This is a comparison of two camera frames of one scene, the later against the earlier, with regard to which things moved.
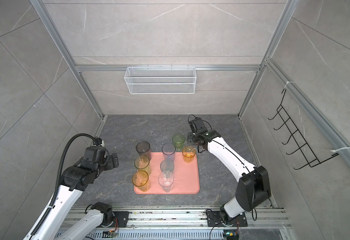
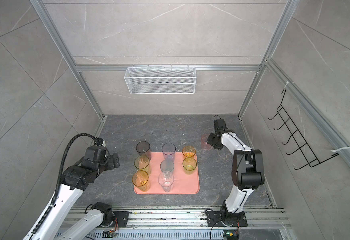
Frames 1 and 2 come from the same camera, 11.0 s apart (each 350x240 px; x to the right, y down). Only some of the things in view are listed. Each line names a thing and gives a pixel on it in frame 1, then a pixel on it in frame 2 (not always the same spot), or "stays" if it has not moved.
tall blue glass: (168, 150) stays
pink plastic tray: (186, 175) stays
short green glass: (178, 139) to (189, 165)
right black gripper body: (192, 138) to (212, 139)
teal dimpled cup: (167, 165) stays
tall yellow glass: (141, 179) stays
